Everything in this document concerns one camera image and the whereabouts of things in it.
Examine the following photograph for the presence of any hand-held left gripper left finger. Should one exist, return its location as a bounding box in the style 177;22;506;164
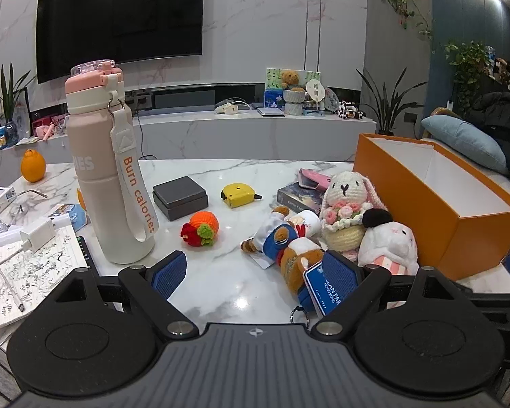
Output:
51;251;200;338

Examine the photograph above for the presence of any black jacket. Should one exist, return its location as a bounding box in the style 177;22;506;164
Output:
466;91;510;180

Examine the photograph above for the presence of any white round hand fan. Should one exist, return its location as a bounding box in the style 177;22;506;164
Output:
305;77;326;103

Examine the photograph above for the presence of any handwritten paper notebook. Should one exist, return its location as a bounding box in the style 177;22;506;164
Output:
0;224;95;333

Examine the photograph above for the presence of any plush bear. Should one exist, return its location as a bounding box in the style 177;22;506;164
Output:
241;206;358;318

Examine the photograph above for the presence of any pink toy set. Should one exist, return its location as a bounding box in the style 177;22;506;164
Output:
31;115;69;141

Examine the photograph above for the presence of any yellow tape measure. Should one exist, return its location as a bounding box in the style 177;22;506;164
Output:
220;183;263;209

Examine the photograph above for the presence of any blue printed packet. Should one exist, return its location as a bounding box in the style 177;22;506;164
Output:
47;203;88;231

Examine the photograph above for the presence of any green and blue painting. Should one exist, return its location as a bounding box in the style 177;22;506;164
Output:
265;67;321;110

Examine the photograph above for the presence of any white marble tv console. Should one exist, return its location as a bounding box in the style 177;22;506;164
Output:
0;105;379;167

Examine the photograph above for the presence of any tall leafy potted plant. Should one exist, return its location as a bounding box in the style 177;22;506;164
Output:
356;67;426;137

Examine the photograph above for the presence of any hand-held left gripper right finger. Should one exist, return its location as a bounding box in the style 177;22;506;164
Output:
311;250;464;337

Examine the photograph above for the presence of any light blue pillow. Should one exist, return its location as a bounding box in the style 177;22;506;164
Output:
421;115;509;175

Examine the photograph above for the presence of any pink and cream water bottle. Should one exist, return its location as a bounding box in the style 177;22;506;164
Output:
65;58;160;264

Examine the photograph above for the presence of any dark printed card box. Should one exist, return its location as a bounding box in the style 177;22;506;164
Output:
277;181;336;218

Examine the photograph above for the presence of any grey knitted pot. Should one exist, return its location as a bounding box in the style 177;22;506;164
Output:
283;89;307;117

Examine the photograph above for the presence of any white plush with black ear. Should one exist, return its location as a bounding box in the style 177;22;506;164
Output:
357;209;420;277

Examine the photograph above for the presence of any hanging vine plant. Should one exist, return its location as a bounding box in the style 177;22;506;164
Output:
376;0;435;42

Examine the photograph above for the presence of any white device with cables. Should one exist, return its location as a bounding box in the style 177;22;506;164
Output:
214;97;252;115

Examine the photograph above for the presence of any black television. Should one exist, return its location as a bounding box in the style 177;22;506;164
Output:
36;0;205;85

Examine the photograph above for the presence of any white charger plug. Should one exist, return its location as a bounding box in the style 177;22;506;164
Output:
19;217;56;253

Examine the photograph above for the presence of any bushy green shelf plant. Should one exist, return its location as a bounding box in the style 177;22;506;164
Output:
444;40;492;116

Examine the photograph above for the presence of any blue snack bag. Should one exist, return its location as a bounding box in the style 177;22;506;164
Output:
0;126;20;151

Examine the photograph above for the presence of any crochet white bunny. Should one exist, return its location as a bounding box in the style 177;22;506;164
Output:
320;171;388;261

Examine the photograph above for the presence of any dark grey square box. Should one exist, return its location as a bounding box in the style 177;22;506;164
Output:
153;176;209;222

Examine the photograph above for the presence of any floral decorative plate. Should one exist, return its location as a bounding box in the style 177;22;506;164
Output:
323;87;343;114

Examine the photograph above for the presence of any slim-leaf plant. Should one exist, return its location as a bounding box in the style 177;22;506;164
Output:
0;63;35;125

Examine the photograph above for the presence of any black and white cow figurine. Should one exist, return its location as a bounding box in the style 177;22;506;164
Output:
339;101;367;121

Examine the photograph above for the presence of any crochet orange fruit toy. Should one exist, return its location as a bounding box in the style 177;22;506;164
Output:
180;211;219;248

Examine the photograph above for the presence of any orange storage box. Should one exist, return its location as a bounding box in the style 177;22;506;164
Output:
353;133;510;281

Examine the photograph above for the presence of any brown teddy bear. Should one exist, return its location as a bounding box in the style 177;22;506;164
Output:
279;70;306;92

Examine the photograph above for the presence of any pink card wallet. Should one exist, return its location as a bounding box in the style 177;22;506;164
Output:
297;169;335;191

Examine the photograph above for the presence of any whole orange fruit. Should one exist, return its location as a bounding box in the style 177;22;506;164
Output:
21;150;47;182

